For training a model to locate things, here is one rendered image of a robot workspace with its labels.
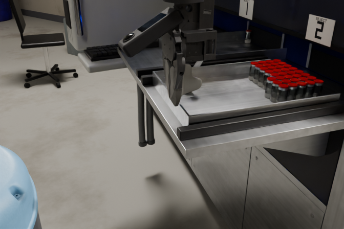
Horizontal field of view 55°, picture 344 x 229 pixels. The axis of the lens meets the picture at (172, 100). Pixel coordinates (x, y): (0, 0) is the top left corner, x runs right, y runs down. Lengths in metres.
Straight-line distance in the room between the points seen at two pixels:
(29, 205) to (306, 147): 0.66
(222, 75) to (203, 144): 0.35
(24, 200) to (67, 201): 1.56
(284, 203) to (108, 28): 0.97
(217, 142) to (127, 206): 1.23
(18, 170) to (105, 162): 1.79
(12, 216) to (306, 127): 0.54
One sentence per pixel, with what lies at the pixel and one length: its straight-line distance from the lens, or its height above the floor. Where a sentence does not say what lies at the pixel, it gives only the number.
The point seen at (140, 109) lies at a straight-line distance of 1.77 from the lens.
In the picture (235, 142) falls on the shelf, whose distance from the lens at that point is 0.60.
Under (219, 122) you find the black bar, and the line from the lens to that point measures 0.61.
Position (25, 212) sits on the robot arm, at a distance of 0.32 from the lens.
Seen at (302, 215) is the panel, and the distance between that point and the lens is 1.05.
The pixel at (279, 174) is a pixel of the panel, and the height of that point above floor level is 0.56.
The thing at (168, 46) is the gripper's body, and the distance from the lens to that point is 0.59.
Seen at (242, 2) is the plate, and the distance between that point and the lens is 1.15.
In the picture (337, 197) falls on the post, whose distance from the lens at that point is 0.91.
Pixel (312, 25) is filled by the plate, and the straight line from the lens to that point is 0.88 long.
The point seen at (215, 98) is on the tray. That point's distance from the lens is 0.76.
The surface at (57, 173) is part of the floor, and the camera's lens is 2.09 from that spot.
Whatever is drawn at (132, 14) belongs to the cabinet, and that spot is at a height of 0.94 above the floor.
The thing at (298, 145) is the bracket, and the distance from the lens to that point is 0.83.
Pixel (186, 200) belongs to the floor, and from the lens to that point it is 1.80.
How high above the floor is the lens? 1.19
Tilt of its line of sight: 24 degrees down
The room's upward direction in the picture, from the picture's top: straight up
